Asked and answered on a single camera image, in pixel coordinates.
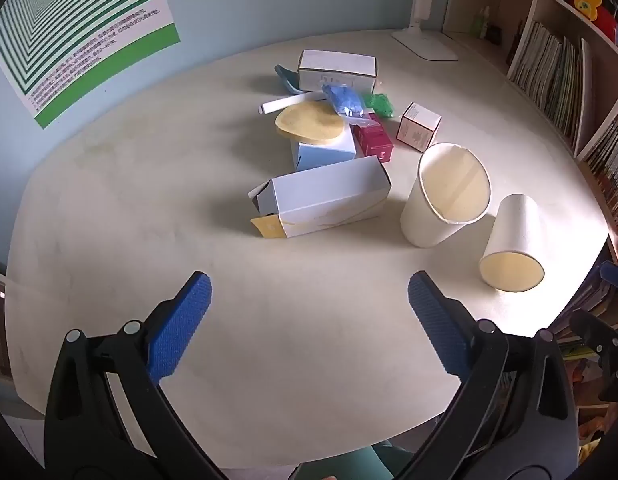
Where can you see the small white paper cup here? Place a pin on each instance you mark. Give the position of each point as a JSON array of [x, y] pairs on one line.
[[514, 230]]

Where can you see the small green white bottle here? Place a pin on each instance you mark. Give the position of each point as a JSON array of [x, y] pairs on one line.
[[481, 22]]

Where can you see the white cardboard box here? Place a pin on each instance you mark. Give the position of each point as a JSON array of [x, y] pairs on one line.
[[337, 70]]

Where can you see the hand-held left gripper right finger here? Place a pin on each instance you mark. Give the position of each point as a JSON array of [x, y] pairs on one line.
[[439, 325]]

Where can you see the teal plastic piece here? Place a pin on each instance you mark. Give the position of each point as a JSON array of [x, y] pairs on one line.
[[286, 80]]

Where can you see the light blue box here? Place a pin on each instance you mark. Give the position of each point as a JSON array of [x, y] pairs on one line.
[[324, 155]]

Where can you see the yellow round sponge pad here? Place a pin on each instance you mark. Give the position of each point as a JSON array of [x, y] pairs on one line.
[[309, 122]]

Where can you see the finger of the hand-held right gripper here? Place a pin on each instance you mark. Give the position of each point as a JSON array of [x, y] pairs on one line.
[[594, 332], [613, 275]]

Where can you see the small pink white box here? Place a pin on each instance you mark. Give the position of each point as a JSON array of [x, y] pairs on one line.
[[418, 127]]

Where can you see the green crumpled bag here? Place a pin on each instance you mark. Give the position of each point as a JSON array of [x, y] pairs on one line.
[[380, 105]]

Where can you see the green trousers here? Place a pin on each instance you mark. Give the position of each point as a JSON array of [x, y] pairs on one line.
[[369, 462]]

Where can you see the row of thin books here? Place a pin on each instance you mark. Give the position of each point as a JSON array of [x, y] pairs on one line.
[[549, 75]]

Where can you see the large white paper cup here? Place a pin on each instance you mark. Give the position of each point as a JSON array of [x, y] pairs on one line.
[[429, 215]]

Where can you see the long white box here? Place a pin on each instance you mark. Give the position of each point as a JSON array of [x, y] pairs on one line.
[[329, 195]]

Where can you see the red box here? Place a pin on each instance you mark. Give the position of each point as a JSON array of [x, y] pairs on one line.
[[373, 140]]

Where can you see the red toy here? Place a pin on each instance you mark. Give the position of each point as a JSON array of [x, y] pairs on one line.
[[606, 25]]

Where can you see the white paper roll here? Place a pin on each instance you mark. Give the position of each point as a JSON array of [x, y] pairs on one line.
[[289, 103]]

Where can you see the row of colourful books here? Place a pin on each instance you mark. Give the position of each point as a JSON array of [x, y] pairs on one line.
[[611, 160]]

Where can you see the green striped wall poster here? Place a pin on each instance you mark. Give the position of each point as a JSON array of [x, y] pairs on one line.
[[89, 10]]

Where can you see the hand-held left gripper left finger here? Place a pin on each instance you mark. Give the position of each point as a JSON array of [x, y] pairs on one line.
[[181, 325]]

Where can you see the white desk lamp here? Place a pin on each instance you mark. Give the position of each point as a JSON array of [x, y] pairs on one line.
[[424, 42]]

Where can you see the blue gloves in clear bag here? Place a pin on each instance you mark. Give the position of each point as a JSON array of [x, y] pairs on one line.
[[345, 100]]

